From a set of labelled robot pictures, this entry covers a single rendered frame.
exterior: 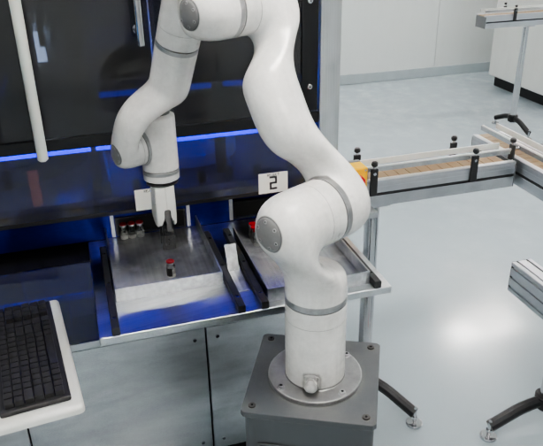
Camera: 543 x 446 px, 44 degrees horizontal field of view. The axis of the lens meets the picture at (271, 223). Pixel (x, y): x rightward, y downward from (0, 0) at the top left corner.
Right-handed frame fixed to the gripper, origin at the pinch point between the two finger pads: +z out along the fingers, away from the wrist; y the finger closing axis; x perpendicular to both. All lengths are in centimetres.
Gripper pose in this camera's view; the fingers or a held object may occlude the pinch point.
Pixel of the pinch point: (167, 238)
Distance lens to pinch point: 165.2
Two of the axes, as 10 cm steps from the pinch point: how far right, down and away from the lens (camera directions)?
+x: 9.6, -1.4, 2.5
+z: 0.2, 9.0, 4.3
